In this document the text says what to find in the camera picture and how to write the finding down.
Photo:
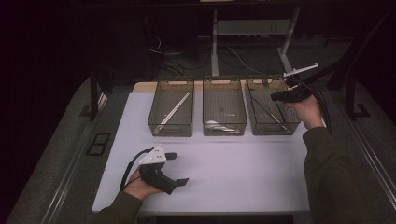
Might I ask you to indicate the steel table knife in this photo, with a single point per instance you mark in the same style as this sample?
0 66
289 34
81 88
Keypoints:
278 122

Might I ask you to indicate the person's left hand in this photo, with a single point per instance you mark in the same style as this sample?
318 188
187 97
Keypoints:
140 186

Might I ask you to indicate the black metal stand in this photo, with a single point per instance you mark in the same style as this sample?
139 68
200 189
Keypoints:
350 93

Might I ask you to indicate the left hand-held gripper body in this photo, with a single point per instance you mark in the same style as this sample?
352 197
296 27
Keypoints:
155 175

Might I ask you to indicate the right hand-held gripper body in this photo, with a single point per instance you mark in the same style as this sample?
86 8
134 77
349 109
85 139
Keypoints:
294 93

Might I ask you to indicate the white metal stand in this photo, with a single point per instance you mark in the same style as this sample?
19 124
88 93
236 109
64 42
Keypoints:
249 27

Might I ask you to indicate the white ceramic spoon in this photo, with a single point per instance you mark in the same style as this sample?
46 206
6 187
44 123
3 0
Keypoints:
218 127

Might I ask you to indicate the white chopstick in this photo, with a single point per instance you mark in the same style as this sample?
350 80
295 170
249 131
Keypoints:
174 111

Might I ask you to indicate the aluminium rail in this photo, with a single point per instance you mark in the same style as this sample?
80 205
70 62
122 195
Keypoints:
67 183
373 161

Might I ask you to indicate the transparent grey plastic bin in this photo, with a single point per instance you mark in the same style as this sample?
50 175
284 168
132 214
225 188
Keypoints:
261 127
224 102
169 129

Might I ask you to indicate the wooden board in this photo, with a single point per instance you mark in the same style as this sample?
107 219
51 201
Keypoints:
144 87

